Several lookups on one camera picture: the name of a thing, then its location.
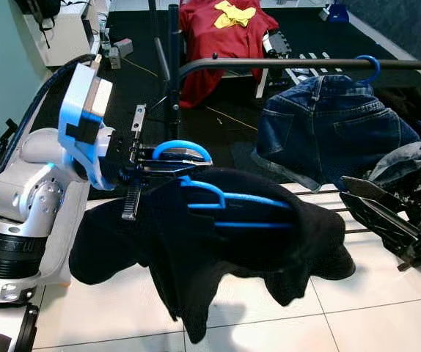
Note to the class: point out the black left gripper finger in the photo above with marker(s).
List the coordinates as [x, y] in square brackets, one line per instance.
[170, 171]
[185, 155]

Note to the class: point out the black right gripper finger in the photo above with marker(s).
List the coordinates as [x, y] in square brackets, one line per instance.
[379, 198]
[379, 226]

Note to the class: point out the blue plastic hanger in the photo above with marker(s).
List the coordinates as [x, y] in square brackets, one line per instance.
[181, 143]

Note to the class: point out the dark navy garment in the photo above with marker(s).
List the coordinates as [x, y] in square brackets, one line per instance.
[218, 264]

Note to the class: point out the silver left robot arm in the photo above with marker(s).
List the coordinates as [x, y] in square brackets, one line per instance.
[20, 198]

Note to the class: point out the blue hanger under shorts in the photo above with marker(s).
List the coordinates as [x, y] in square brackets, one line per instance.
[376, 66]

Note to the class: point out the blue denim shorts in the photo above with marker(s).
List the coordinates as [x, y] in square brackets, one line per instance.
[328, 125]

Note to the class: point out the small grey device box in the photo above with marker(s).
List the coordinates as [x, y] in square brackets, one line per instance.
[122, 50]

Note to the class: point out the red yellow-printed T-shirt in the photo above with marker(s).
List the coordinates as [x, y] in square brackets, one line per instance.
[218, 44]

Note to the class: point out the black metal clothes rack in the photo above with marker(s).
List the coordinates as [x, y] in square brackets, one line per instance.
[284, 64]

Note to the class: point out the white side cabinet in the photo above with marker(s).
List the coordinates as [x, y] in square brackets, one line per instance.
[67, 33]

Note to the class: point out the black backpack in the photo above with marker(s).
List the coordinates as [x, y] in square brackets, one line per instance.
[38, 7]

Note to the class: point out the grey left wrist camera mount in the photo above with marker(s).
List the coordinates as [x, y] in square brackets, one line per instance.
[75, 132]

